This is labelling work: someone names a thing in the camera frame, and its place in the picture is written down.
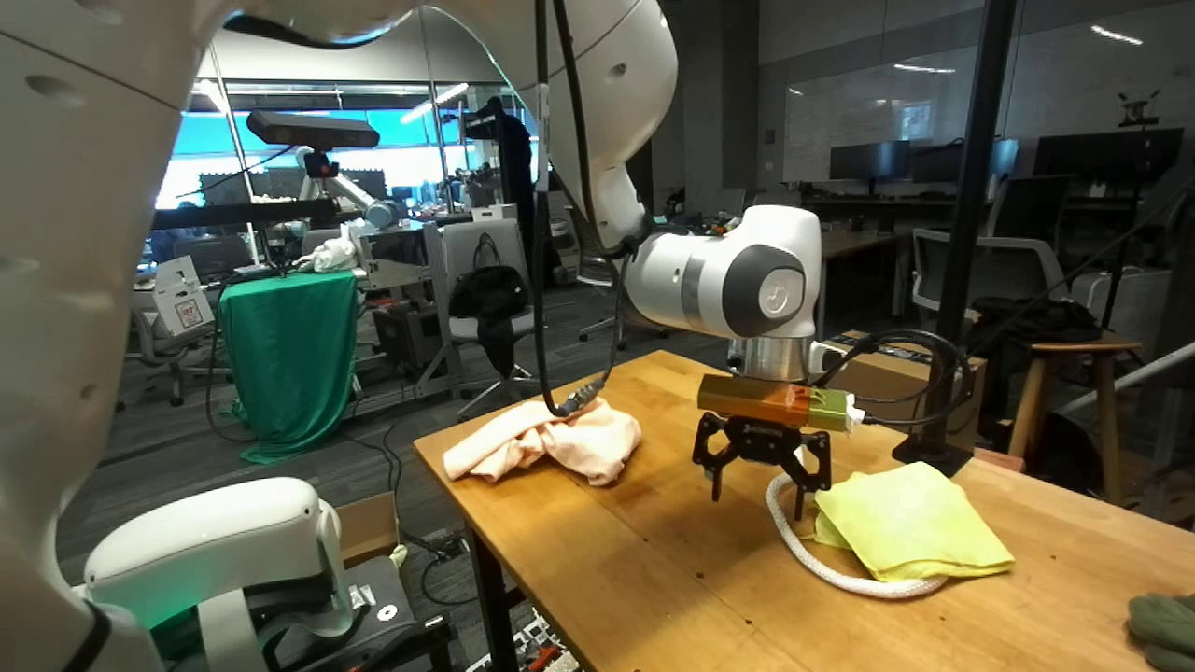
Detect wooden stool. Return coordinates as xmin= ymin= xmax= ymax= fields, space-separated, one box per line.
xmin=1004 ymin=341 xmax=1142 ymax=504

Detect black metal table leg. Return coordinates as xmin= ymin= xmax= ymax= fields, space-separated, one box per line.
xmin=465 ymin=528 xmax=522 ymax=672

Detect dark green cloth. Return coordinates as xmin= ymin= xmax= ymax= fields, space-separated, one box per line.
xmin=1126 ymin=592 xmax=1195 ymax=672

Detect cardboard box with black tape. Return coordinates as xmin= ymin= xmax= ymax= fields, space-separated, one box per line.
xmin=817 ymin=329 xmax=989 ymax=446

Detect black office chair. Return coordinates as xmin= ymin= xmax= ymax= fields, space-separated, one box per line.
xmin=445 ymin=261 xmax=553 ymax=423

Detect small brown box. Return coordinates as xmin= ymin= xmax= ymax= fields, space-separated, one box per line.
xmin=331 ymin=488 xmax=404 ymax=568

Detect black tall stand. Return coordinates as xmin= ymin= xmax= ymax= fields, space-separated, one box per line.
xmin=465 ymin=98 xmax=562 ymax=292

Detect yellow-green cloth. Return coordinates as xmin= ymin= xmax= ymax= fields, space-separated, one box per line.
xmin=808 ymin=460 xmax=1019 ymax=590

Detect white rope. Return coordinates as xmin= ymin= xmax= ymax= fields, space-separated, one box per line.
xmin=763 ymin=465 xmax=954 ymax=605

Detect black computer monitor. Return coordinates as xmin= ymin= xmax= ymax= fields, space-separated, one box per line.
xmin=829 ymin=138 xmax=910 ymax=188
xmin=1030 ymin=128 xmax=1189 ymax=192

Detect green draped cloth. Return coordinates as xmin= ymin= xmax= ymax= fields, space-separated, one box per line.
xmin=216 ymin=270 xmax=368 ymax=465

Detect yellowish wrist camera box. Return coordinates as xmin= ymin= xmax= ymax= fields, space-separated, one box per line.
xmin=694 ymin=371 xmax=872 ymax=436

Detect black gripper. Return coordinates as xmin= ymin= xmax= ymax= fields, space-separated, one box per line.
xmin=686 ymin=412 xmax=838 ymax=528

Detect black bag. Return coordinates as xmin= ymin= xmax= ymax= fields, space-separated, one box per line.
xmin=969 ymin=294 xmax=1107 ymax=376

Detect white-backed office chair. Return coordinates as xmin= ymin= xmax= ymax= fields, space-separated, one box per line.
xmin=907 ymin=229 xmax=1076 ymax=329

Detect black pole with base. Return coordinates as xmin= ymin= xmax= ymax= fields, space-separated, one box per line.
xmin=889 ymin=0 xmax=1019 ymax=483

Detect peach t-shirt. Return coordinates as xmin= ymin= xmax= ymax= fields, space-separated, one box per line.
xmin=442 ymin=391 xmax=648 ymax=488

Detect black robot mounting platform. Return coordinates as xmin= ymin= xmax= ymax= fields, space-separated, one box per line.
xmin=248 ymin=554 xmax=458 ymax=672

